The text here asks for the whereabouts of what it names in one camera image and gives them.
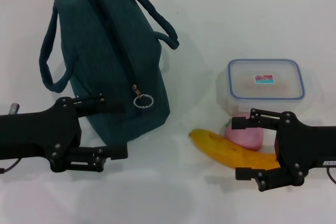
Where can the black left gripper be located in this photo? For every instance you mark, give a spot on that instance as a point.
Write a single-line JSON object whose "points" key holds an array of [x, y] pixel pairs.
{"points": [[39, 134]]}

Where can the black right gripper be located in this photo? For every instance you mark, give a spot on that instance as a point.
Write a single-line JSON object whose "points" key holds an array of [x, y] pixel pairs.
{"points": [[307, 145]]}

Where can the pink toy peach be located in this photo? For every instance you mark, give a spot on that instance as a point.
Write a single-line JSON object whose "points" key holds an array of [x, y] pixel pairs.
{"points": [[244, 137]]}

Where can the yellow banana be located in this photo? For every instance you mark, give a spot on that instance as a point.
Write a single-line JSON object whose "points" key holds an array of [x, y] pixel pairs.
{"points": [[231, 153]]}

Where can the clear blue-rimmed lunch box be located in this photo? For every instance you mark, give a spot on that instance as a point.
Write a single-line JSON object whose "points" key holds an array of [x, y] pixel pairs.
{"points": [[265, 85]]}

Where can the dark teal insulated lunch bag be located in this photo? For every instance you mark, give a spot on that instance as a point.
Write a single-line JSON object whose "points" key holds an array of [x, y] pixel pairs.
{"points": [[105, 58]]}

